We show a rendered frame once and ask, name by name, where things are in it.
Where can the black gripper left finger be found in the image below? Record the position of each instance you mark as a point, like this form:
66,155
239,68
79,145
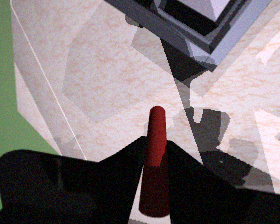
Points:
102,190

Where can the red peg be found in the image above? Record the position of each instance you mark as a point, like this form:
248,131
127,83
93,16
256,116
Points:
154,195

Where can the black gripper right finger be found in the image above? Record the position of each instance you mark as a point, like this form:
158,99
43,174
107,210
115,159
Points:
199,196

